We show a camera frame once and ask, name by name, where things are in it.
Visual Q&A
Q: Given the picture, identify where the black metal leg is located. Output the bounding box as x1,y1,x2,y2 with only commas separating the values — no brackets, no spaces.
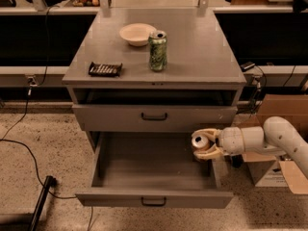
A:
27,175,57,231

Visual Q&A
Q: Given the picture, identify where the black chocolate bar tray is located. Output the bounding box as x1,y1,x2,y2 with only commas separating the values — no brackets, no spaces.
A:
88,63,122,77

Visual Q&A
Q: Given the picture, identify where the green soda can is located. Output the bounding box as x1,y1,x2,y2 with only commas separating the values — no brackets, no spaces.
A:
148,30,167,72

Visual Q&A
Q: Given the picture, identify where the orange soda can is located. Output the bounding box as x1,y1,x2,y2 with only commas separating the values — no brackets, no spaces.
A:
192,135,210,152

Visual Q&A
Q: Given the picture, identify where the black floor cable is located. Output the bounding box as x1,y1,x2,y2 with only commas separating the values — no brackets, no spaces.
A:
0,3,94,231

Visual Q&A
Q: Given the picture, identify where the white bowl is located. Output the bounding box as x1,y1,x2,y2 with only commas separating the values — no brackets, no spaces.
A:
119,23,156,47

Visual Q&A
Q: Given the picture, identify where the small black device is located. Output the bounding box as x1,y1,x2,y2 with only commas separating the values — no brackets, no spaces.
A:
240,62,255,72

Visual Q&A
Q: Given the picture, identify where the open grey lower drawer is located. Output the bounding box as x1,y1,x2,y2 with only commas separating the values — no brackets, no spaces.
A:
76,132,233,209

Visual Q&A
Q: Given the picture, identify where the closed grey upper drawer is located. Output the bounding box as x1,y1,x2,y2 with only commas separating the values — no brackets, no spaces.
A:
73,104,237,132

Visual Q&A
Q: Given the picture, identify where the grey drawer cabinet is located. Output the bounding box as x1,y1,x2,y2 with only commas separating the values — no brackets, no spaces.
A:
62,7,247,152

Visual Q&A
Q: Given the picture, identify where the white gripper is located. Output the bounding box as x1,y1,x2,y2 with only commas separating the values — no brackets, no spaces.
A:
192,127,244,161

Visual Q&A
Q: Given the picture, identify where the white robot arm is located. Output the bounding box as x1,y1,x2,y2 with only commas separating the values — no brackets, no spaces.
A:
192,116,308,177

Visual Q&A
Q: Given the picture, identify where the cardboard box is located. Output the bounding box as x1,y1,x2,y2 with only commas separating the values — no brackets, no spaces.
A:
239,94,308,194

